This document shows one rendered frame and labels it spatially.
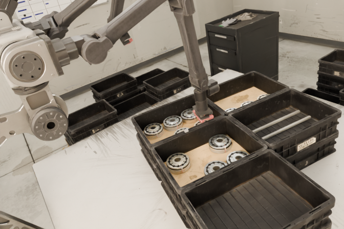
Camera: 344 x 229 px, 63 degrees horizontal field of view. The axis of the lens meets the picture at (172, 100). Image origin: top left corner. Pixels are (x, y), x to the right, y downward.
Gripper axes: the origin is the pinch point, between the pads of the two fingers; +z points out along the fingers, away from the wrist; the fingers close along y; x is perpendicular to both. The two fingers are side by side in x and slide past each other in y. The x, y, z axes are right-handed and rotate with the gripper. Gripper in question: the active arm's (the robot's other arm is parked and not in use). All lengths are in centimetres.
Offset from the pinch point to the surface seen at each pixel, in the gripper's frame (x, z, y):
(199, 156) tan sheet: 10.2, 4.4, -16.0
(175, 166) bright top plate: 23.0, 1.3, -20.4
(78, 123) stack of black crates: 71, 38, 113
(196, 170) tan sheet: 15.0, 4.5, -23.6
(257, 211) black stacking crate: 5, 5, -52
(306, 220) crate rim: -2, -5, -68
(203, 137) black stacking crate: 4.6, 0.5, -9.4
